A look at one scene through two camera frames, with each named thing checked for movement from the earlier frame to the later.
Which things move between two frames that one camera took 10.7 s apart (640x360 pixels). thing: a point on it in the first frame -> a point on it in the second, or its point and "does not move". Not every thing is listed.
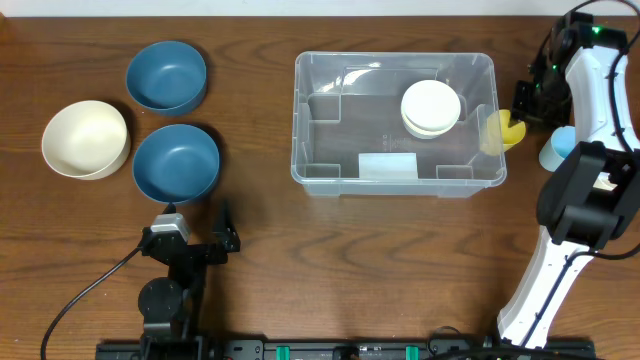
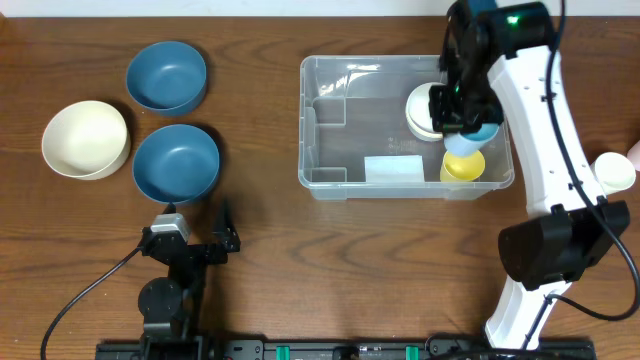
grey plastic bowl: [426, 137] does not move
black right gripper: [523, 105] -> [463, 116]
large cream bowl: [87, 140] does not move
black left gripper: [195, 251] does not move
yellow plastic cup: [499, 135] -> [456, 168]
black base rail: [366, 349] does not move
